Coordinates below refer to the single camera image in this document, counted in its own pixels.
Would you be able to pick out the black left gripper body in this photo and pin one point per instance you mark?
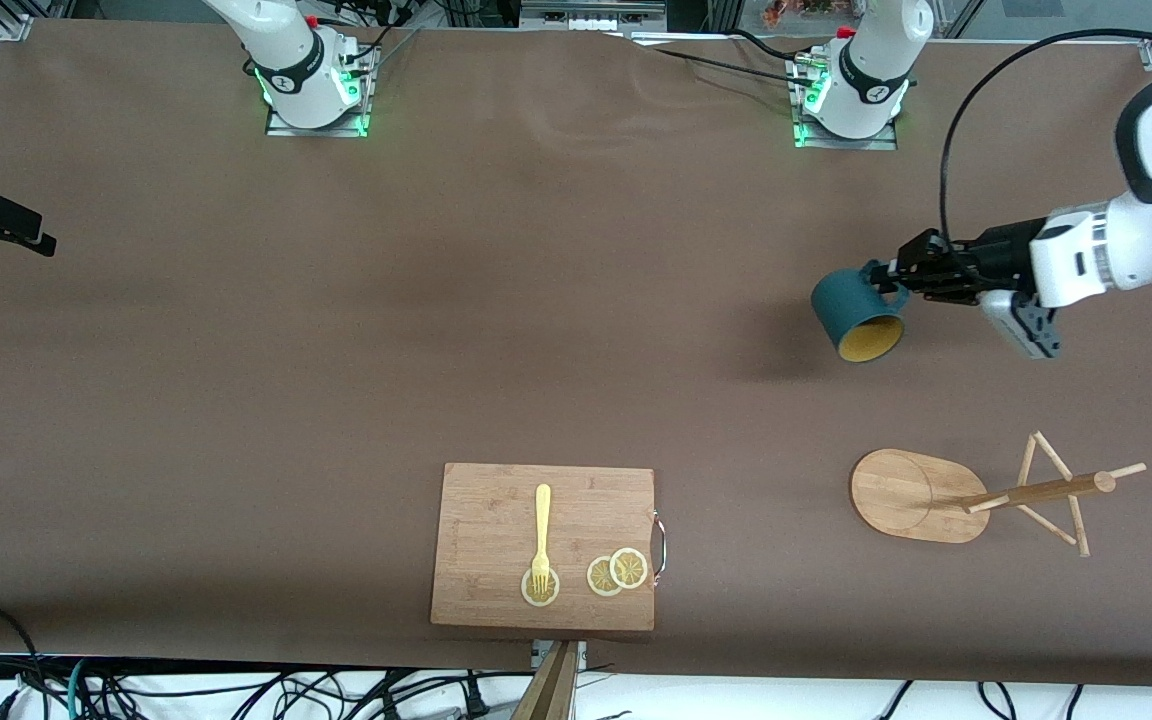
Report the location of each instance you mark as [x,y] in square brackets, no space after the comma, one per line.
[1002,253]

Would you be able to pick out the teal mug yellow inside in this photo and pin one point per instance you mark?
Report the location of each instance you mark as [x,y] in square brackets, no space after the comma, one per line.
[846,305]

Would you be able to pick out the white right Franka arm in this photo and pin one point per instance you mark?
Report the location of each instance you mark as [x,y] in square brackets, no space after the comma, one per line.
[286,50]

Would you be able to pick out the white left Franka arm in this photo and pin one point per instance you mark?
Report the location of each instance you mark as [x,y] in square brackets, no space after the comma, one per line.
[1136,250]

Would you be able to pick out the wooden mug rack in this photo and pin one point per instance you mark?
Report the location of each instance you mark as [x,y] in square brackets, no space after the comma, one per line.
[896,495]

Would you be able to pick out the white power strip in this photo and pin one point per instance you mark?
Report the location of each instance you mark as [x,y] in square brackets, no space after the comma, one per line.
[591,18]

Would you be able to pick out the lemon slice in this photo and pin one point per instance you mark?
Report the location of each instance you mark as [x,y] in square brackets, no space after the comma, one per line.
[598,578]
[528,595]
[629,568]

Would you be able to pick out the yellow plastic fork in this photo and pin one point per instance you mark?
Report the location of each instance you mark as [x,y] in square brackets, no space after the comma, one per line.
[542,520]

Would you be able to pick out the bamboo cutting board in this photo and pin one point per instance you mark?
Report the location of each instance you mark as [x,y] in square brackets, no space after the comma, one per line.
[486,530]

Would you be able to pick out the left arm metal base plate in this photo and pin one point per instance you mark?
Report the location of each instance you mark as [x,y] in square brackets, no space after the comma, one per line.
[886,142]

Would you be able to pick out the metal post bracket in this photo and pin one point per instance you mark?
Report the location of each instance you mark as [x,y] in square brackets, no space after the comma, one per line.
[582,655]

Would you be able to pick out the wooden post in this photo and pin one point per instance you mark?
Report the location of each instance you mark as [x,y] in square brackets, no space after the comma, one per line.
[548,690]

